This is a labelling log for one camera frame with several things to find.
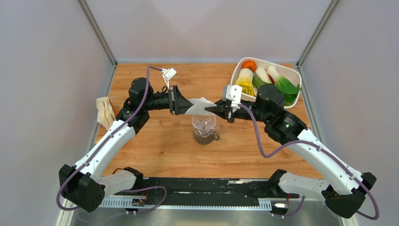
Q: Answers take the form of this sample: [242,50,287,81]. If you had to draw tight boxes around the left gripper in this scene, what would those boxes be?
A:
[143,85,199,115]

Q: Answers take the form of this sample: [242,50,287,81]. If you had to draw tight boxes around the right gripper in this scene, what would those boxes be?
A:
[205,99,271,123]

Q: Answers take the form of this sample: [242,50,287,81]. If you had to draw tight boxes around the white paper coffee filter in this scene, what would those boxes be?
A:
[184,97,216,115]

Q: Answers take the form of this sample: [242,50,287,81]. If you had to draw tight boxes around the clear glass dripper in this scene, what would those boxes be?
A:
[192,115,219,137]

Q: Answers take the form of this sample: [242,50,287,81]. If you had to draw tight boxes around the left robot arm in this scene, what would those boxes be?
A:
[56,77,193,212]

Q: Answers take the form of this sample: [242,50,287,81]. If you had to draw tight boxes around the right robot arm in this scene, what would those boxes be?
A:
[206,84,376,218]

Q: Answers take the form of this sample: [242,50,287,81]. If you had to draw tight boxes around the glass coffee server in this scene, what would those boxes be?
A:
[193,126,220,145]

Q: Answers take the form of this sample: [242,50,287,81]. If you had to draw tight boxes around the yellow toy cabbage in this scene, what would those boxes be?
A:
[235,68,255,97]

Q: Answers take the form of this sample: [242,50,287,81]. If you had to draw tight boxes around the green toy leek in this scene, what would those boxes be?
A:
[252,67,273,89]

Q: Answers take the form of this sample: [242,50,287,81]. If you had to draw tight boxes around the orange toy pumpkin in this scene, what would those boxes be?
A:
[242,60,257,72]

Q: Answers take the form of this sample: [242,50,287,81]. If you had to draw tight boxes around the white vegetable tray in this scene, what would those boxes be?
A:
[230,57,302,109]

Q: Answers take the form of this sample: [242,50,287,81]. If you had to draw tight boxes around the green toy bok choy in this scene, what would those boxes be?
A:
[266,65,302,106]

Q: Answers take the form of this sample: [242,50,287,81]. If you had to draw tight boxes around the stack of paper filters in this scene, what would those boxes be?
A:
[96,97,115,130]

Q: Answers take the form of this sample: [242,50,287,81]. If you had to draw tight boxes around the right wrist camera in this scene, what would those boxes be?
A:
[221,84,242,111]

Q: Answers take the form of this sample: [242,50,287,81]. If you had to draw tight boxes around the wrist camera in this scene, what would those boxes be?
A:
[221,84,242,111]
[161,68,177,89]

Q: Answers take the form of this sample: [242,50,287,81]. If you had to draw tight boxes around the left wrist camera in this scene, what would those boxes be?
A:
[161,68,177,89]

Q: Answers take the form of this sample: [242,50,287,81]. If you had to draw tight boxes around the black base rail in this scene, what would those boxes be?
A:
[112,176,300,210]

